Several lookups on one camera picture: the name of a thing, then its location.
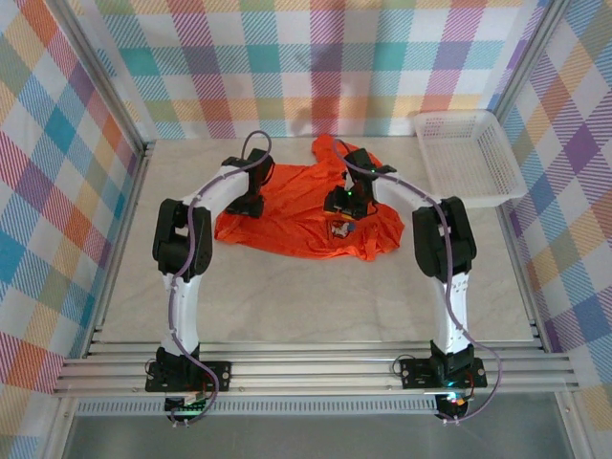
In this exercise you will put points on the orange t-shirt with print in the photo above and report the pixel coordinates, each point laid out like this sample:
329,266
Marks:
296,225

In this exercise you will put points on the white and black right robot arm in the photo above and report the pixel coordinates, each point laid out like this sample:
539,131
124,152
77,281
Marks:
454,311

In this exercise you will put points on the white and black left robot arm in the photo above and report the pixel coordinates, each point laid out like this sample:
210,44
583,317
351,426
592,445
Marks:
179,306

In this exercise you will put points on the white perforated plastic basket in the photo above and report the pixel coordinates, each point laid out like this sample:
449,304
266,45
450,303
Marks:
468,158

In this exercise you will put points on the grey metal sheet panel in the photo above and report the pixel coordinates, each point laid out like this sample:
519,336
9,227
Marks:
311,437

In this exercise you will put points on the aluminium frame side rail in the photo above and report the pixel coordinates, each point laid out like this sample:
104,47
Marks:
124,229
518,268

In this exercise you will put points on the aluminium frame cross rail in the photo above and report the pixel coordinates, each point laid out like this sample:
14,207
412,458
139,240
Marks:
311,368

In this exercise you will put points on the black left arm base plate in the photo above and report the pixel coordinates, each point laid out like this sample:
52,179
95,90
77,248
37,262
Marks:
220,375

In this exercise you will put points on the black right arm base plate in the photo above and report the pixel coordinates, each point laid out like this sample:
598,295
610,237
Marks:
416,373

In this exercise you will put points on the aluminium frame corner post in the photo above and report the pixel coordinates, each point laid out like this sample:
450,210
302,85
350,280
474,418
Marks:
526,57
95,72

